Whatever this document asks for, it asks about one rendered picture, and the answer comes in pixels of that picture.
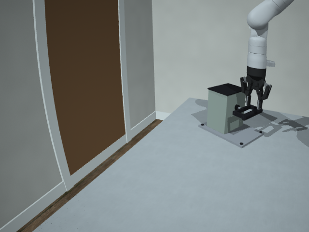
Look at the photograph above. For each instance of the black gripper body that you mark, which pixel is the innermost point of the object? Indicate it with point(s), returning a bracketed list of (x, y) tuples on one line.
[(256, 75)]

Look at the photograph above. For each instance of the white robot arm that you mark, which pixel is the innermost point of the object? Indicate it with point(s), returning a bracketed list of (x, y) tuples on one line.
[(258, 19)]

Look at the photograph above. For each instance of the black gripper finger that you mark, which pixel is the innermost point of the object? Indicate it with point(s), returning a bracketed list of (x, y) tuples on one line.
[(260, 94), (246, 89)]

